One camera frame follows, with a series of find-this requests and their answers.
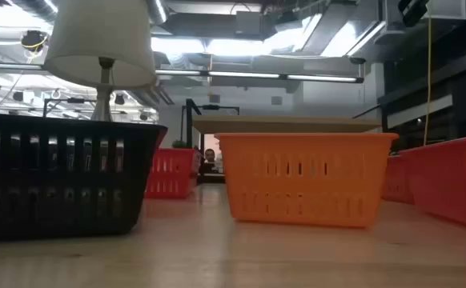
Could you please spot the red slotted plastic basket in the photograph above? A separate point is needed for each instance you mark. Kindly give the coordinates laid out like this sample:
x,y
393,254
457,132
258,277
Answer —
x,y
169,172
453,180
397,180

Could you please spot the orange slotted plastic basket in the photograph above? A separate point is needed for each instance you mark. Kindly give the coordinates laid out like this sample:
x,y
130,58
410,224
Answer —
x,y
305,200

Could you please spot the black slotted plastic basket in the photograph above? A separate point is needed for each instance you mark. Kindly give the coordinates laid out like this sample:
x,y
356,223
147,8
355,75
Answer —
x,y
57,200

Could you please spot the wooden shelf black metal legs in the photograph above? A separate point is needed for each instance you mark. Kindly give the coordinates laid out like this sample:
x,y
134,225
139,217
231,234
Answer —
x,y
281,125

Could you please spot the person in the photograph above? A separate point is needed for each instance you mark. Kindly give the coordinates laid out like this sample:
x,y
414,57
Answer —
x,y
210,156

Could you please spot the small green background plant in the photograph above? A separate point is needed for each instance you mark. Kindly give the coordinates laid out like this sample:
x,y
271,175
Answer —
x,y
179,144

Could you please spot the long ceiling light bar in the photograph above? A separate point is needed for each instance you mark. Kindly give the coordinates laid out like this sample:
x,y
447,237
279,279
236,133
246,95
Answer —
x,y
241,74

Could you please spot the white shade table lamp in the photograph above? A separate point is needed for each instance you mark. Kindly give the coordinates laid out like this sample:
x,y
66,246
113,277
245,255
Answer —
x,y
97,40

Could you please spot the black background frame bar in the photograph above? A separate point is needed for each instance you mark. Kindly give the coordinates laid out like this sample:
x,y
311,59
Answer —
x,y
211,107

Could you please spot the grey square wall box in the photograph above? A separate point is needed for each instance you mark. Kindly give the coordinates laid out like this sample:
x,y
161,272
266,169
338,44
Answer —
x,y
214,98
276,100

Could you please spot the silver round ceiling duct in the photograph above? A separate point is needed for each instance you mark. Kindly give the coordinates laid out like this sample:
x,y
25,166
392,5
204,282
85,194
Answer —
x,y
157,10

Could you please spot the black background rig frame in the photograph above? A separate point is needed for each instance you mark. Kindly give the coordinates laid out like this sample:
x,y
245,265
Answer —
x,y
75,100

